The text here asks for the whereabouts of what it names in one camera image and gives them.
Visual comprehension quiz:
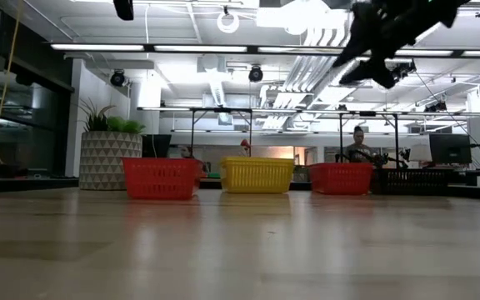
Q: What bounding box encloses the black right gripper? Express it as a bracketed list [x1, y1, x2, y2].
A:
[332, 0, 433, 90]

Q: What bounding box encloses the black plastic basket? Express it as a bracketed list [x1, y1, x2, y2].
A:
[372, 167, 450, 196]

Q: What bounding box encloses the black ceiling spotlight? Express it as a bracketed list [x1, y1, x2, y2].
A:
[392, 60, 418, 83]
[109, 68, 128, 88]
[247, 64, 264, 83]

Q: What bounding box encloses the person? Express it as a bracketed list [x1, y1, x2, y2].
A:
[343, 125, 375, 164]

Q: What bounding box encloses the white panel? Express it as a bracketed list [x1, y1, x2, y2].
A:
[407, 142, 433, 163]

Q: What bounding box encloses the red plastic basket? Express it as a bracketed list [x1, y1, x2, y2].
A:
[307, 162, 375, 197]
[122, 157, 203, 202]

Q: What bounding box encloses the black computer monitor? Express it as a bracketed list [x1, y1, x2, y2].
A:
[427, 132, 473, 165]

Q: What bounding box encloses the yellow plastic basket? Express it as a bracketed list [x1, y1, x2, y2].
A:
[219, 156, 296, 195]

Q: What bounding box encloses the light green plant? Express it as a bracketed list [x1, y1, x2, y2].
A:
[106, 116, 147, 136]

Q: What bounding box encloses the long LED light bar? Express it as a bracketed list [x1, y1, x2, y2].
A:
[48, 41, 480, 59]

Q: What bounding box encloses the triangle patterned planter pot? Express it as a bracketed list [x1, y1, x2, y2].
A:
[78, 130, 143, 192]

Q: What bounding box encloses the dark spiky plant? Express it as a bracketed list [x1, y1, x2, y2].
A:
[78, 97, 117, 133]

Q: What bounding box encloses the black station frame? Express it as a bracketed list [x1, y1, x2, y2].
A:
[337, 111, 400, 168]
[188, 107, 254, 159]

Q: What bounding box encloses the white coiled cable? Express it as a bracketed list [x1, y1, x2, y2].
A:
[216, 11, 241, 35]

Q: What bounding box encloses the black overhead camera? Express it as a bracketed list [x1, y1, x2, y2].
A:
[112, 0, 135, 22]

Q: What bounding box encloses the yellow hanging cable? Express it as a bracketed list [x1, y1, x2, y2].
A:
[0, 0, 23, 164]

